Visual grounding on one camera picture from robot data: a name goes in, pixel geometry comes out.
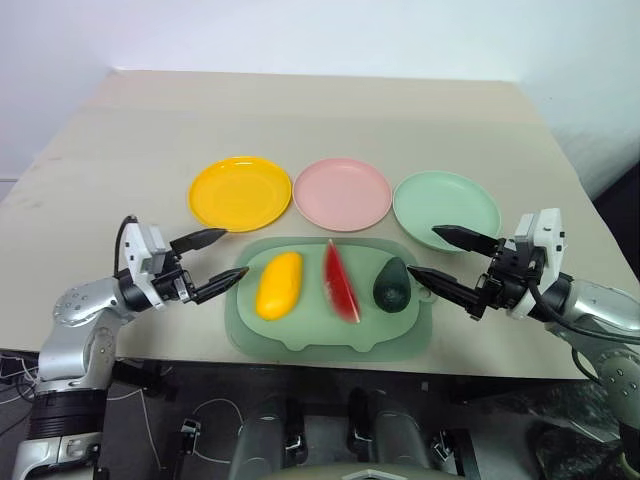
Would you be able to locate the dark green avocado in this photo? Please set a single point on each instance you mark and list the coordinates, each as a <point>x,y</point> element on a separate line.
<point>392,287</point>

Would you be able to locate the light green plate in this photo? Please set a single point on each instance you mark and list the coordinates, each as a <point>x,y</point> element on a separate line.
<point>440,202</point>

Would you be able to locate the pink plate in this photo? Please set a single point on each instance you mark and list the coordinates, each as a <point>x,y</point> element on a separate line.
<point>342,195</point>

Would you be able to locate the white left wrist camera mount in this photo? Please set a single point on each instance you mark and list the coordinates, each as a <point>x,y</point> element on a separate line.
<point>135,246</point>

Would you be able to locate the yellow mango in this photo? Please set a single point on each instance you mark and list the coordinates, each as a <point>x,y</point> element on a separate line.
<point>279,286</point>

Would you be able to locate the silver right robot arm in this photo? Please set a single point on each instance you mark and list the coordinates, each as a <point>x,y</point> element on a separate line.
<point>600,310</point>

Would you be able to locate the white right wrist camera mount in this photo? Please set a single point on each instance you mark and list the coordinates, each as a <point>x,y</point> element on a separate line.
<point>547,235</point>

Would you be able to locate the yellow plate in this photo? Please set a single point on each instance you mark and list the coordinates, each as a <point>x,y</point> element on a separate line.
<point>240,192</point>

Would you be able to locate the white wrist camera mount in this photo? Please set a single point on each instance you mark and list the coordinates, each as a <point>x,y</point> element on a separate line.
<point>547,235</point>
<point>135,246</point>

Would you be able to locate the red watermelon slice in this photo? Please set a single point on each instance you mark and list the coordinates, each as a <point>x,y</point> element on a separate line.
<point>341,287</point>

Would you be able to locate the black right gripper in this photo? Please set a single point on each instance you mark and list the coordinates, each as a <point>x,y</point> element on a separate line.
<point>506,280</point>

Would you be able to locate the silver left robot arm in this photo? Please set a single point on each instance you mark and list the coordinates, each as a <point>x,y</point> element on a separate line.
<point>75,306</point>

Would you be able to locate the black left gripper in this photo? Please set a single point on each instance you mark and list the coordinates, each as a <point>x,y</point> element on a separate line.
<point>172,286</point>

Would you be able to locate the dark grey rounded shape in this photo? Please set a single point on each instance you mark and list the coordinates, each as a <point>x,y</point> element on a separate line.
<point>265,435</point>
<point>395,430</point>

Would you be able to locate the green silicone tray mat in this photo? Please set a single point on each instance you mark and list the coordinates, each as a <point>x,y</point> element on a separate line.
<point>250,341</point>

